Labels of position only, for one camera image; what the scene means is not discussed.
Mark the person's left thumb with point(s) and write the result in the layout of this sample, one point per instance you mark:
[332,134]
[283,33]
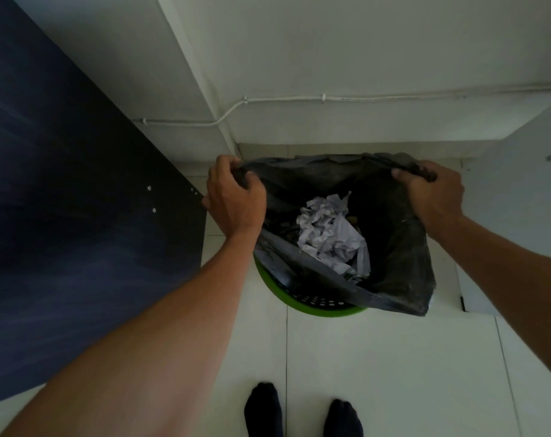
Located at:
[250,178]

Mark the black plastic garbage bag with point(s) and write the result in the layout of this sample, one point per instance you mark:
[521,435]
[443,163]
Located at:
[384,232]

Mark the person's left forearm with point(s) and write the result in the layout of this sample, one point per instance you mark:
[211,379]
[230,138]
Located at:
[134,350]

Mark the person's left hand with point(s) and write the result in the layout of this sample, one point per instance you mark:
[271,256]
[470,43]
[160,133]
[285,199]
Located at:
[232,201]

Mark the person's right black sock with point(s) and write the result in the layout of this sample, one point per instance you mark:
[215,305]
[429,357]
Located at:
[344,419]

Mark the person's right hand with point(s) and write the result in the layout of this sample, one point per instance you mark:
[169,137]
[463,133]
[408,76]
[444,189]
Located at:
[435,195]

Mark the person's black sock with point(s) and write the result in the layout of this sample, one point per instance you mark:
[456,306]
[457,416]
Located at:
[262,411]
[344,419]

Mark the person's left black sock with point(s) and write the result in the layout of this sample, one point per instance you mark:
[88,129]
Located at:
[262,411]

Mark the green perforated waste basket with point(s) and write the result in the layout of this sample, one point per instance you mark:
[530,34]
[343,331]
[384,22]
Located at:
[312,302]

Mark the person's right forearm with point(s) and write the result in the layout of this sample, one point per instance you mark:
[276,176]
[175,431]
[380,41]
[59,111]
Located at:
[503,273]

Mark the dark blue cabinet panel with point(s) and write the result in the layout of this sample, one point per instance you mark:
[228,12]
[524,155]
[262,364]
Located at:
[70,200]

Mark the crumpled white paper waste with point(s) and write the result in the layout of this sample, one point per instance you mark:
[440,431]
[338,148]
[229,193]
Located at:
[332,236]

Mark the person's right thumb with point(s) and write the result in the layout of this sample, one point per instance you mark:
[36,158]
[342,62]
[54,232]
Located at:
[405,176]

